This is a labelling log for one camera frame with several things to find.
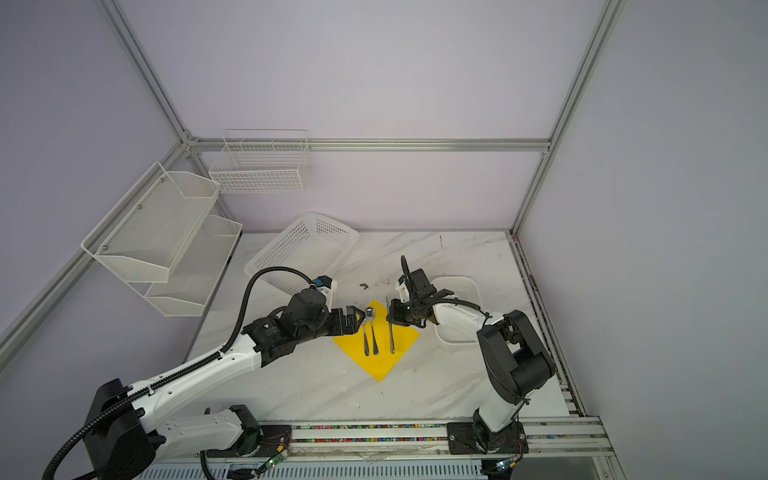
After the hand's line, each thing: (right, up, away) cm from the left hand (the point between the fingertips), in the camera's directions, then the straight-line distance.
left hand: (351, 317), depth 78 cm
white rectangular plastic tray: (+24, +3, -20) cm, 32 cm away
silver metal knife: (+11, -9, +7) cm, 16 cm away
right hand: (+9, -2, +11) cm, 14 cm away
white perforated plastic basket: (-20, +21, +37) cm, 47 cm away
